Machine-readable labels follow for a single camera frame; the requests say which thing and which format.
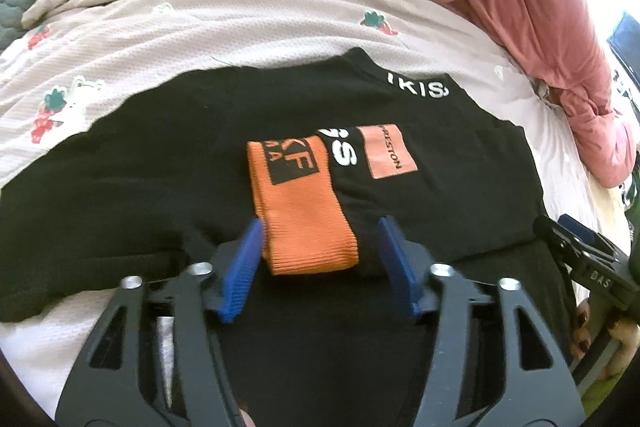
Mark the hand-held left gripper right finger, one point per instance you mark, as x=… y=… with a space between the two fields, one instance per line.
x=397 y=267

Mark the green cloth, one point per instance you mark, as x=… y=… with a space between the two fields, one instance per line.
x=610 y=397

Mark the grey printed blanket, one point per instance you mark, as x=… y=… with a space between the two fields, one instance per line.
x=200 y=22

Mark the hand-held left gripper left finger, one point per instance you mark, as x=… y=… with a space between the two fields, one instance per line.
x=242 y=267

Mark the person's right hand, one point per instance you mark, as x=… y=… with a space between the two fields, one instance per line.
x=580 y=327

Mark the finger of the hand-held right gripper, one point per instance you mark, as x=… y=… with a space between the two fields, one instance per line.
x=575 y=234

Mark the black t-shirt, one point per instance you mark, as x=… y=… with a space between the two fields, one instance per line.
x=125 y=187

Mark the orange and black garment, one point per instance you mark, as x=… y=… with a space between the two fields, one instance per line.
x=300 y=217

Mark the white bed sheet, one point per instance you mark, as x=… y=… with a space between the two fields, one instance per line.
x=550 y=147

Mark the dark blue panel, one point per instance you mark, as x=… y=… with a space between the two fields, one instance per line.
x=625 y=47

